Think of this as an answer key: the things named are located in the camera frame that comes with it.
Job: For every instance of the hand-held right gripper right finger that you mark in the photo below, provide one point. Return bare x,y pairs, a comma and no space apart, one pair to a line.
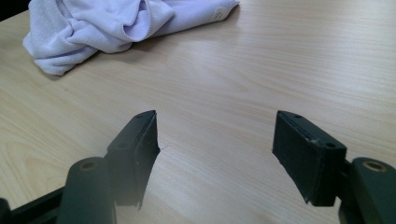
306,161

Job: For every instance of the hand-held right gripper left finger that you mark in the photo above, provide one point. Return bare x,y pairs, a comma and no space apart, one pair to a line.
137,146

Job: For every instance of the lavender printed towel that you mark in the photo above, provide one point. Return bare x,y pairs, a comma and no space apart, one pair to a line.
102,28

